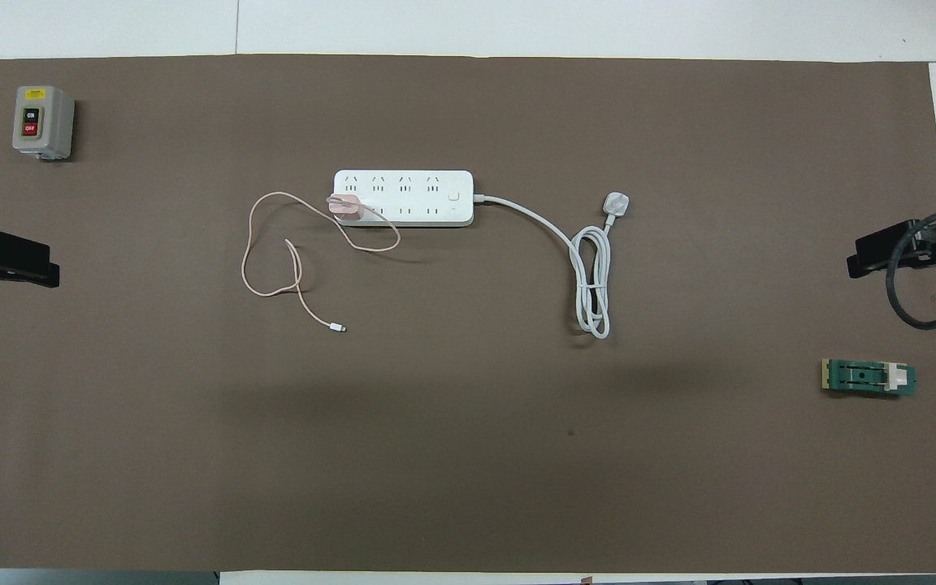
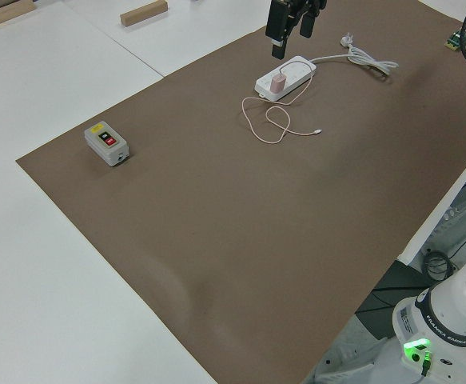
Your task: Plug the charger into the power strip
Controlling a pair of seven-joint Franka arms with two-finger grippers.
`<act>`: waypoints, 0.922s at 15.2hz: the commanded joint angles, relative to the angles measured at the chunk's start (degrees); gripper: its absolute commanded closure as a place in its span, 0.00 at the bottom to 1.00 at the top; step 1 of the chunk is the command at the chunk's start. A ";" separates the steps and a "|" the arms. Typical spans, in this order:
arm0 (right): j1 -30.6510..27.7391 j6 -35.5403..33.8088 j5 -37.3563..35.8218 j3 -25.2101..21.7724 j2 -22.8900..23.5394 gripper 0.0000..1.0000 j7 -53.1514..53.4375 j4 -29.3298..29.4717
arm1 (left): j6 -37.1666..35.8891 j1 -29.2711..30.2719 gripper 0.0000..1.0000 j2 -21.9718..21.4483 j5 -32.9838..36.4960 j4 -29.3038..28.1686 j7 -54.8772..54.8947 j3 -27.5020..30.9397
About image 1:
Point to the pink charger block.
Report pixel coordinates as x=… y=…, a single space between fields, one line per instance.
x=346 y=208

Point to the brown table mat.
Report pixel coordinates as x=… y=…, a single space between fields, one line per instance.
x=517 y=455

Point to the white power strip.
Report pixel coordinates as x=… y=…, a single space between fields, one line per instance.
x=419 y=199

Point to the grey on-off switch box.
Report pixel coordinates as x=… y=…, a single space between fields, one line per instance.
x=43 y=122

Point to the green knife switch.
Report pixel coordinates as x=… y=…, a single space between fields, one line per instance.
x=866 y=378

